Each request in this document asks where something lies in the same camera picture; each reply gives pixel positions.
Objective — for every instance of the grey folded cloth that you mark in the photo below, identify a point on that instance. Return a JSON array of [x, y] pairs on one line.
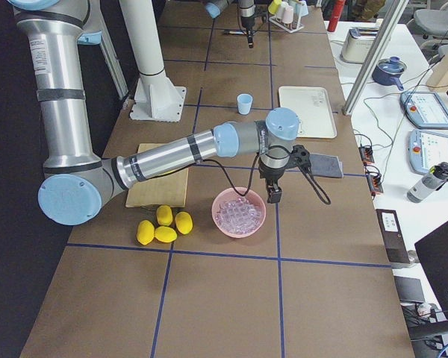
[[326, 166]]

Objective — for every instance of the blue teach pendant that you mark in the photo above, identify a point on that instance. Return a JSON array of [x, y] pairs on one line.
[[426, 149], [425, 110]]

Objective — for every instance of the yellow lemon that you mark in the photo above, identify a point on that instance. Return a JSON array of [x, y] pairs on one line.
[[145, 232], [183, 222], [164, 215], [165, 234]]

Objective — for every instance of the steel muddler black tip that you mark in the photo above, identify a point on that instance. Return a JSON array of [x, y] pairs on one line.
[[238, 33]]

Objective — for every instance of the black monitor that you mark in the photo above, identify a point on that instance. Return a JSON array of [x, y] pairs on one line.
[[432, 251]]

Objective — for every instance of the cup rack with cups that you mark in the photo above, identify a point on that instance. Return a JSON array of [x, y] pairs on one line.
[[288, 14]]

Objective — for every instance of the light blue plastic cup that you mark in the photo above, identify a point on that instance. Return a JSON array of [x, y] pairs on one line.
[[244, 103]]

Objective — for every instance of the cream bear tray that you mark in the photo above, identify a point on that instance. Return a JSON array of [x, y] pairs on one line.
[[313, 108]]

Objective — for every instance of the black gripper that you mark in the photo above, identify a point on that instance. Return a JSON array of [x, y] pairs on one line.
[[247, 21], [269, 176]]

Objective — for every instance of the black box with label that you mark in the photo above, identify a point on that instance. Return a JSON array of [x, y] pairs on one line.
[[392, 238]]

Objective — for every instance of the bamboo cutting board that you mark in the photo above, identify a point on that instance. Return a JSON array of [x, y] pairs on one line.
[[169, 190]]

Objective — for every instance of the pink bowl of ice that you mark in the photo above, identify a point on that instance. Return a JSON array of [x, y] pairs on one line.
[[238, 216]]

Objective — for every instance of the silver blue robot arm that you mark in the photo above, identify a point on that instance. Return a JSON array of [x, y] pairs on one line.
[[79, 183], [247, 13]]

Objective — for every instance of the blue pot with lid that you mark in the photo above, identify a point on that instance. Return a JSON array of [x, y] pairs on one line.
[[388, 72]]

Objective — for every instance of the aluminium frame post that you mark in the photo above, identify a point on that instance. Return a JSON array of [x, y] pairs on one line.
[[375, 53]]

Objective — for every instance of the grey water bottle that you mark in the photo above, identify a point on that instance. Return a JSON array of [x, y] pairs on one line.
[[432, 181]]

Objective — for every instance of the white pillar with base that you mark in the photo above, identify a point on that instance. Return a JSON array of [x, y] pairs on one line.
[[156, 98]]

